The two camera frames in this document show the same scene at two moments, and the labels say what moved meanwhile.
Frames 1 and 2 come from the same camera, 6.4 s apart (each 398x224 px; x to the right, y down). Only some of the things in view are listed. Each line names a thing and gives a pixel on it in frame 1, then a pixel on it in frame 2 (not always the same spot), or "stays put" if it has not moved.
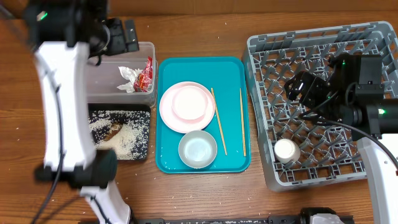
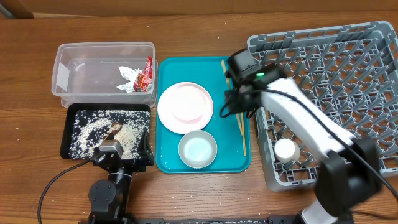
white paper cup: x=286 y=151 stays put
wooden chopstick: x=218 y=119 to x=226 y=70
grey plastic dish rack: x=329 y=152 stays put
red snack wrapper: x=143 y=82 stays put
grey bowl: x=198 y=149 stays put
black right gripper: x=304 y=86 to x=231 y=96
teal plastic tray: x=229 y=79 stays put
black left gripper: x=122 y=46 to x=145 y=157
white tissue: x=130 y=74 stays put
